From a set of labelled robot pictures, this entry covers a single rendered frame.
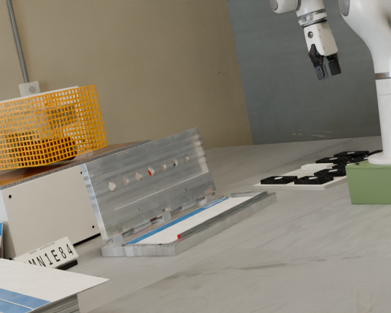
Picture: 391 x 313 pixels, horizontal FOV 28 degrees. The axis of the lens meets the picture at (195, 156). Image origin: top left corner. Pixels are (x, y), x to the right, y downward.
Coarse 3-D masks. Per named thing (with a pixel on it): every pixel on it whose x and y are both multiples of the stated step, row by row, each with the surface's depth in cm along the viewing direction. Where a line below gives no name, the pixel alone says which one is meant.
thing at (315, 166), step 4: (308, 164) 231; (312, 164) 229; (316, 164) 228; (320, 164) 227; (324, 164) 226; (328, 164) 224; (332, 164) 224; (304, 168) 229; (308, 168) 228; (312, 168) 227; (316, 168) 226; (320, 168) 224; (324, 168) 223; (328, 168) 223
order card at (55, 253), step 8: (56, 240) 171; (64, 240) 172; (40, 248) 167; (48, 248) 168; (56, 248) 170; (64, 248) 171; (72, 248) 173; (16, 256) 162; (24, 256) 163; (32, 256) 164; (40, 256) 166; (48, 256) 167; (56, 256) 169; (64, 256) 170; (72, 256) 172; (32, 264) 163; (40, 264) 165; (48, 264) 166; (56, 264) 168
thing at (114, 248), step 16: (192, 208) 199; (240, 208) 186; (256, 208) 189; (160, 224) 185; (208, 224) 175; (224, 224) 177; (112, 240) 174; (128, 240) 174; (176, 240) 165; (192, 240) 167
